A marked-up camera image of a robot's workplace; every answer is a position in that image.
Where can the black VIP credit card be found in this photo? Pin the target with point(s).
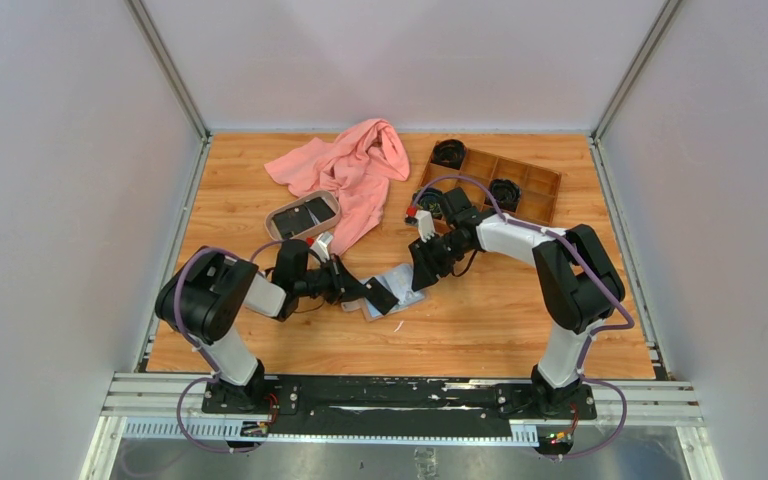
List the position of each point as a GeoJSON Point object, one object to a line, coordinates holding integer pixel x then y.
{"type": "Point", "coordinates": [379, 300]}

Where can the beige oval card tray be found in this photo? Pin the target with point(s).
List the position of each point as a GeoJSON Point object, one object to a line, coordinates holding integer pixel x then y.
{"type": "Point", "coordinates": [330, 199]}

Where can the wooden divided tray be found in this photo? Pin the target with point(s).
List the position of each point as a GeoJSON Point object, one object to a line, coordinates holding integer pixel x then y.
{"type": "Point", "coordinates": [525, 191]}

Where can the rolled belt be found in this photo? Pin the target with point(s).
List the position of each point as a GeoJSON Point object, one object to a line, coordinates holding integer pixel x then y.
{"type": "Point", "coordinates": [449, 153]}
{"type": "Point", "coordinates": [506, 193]}
{"type": "Point", "coordinates": [430, 200]}

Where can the rolled belt front left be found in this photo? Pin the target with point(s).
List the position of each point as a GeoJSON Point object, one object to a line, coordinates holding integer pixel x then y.
{"type": "Point", "coordinates": [430, 200]}

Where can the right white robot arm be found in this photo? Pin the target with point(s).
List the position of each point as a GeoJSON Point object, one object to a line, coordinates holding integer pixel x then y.
{"type": "Point", "coordinates": [580, 286]}

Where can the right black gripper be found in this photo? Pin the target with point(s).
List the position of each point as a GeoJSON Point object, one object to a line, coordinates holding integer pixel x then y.
{"type": "Point", "coordinates": [422, 255]}

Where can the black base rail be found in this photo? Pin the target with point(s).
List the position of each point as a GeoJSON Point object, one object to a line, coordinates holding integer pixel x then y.
{"type": "Point", "coordinates": [400, 408]}

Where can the pink card holder wallet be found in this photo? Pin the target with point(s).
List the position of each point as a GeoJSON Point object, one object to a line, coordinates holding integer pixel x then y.
{"type": "Point", "coordinates": [360, 305]}

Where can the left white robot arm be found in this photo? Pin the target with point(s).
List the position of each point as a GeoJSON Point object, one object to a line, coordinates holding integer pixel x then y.
{"type": "Point", "coordinates": [202, 300]}

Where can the rolled belt middle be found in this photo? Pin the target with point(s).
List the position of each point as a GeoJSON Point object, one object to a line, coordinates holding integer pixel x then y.
{"type": "Point", "coordinates": [506, 193]}

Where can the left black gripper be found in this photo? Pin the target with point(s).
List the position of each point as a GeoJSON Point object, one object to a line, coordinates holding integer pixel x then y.
{"type": "Point", "coordinates": [343, 286]}

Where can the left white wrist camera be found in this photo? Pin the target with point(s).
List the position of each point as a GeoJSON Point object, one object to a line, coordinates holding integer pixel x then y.
{"type": "Point", "coordinates": [320, 246]}

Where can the pink cloth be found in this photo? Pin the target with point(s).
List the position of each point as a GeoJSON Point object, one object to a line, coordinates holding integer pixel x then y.
{"type": "Point", "coordinates": [356, 168]}

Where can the white VIP card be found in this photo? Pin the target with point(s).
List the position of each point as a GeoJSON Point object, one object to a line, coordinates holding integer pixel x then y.
{"type": "Point", "coordinates": [398, 281]}

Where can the rolled belt back left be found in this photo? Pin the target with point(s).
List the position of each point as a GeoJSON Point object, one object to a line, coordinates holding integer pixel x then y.
{"type": "Point", "coordinates": [449, 153]}

